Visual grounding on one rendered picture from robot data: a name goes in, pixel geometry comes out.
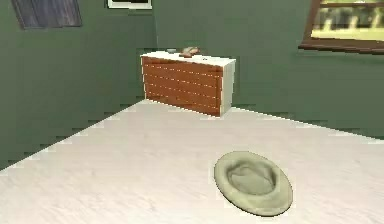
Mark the white and brown dresser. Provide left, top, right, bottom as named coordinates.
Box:
left=140, top=50, right=237, bottom=118

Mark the tan object on dresser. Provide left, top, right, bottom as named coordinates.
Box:
left=178, top=46, right=200, bottom=58

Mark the beige round hat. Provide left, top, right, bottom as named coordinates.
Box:
left=213, top=150, right=294, bottom=217

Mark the white framed wall picture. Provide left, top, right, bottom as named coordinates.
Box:
left=106, top=0, right=153, bottom=10

